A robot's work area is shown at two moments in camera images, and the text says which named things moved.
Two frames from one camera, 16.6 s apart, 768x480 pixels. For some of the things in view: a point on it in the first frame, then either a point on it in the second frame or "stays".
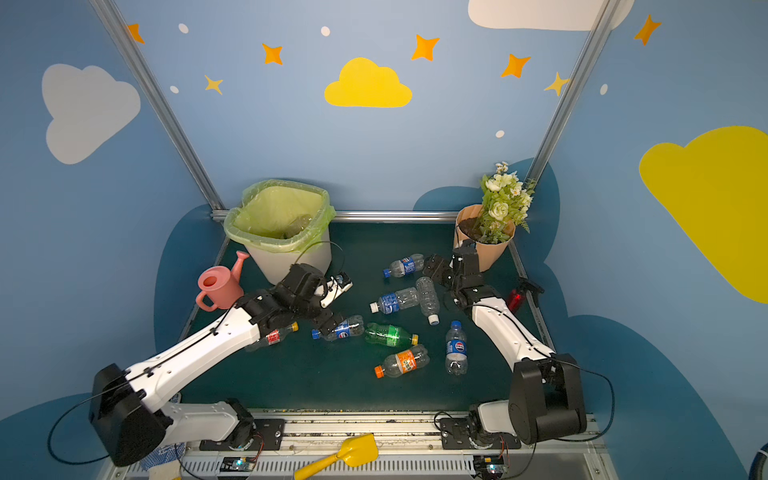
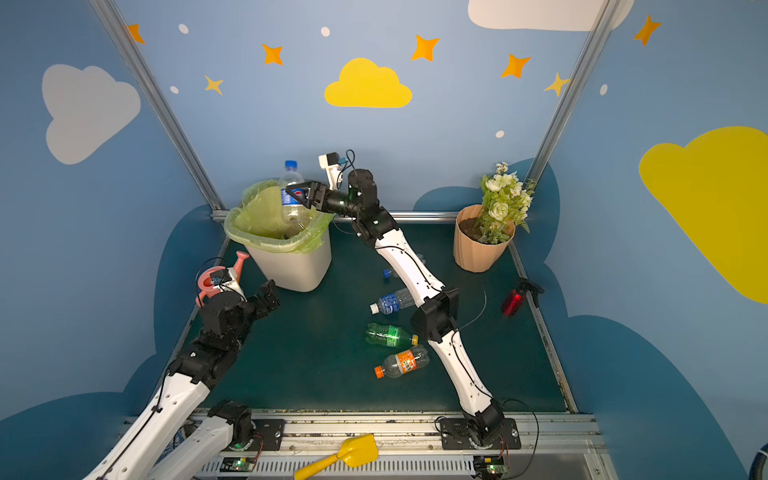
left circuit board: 238,464 stays
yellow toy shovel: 354,450 stays
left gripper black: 324,320 to 260,301
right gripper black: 450,274 to 315,195
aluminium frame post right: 602,27 stays
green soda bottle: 390,335 stays
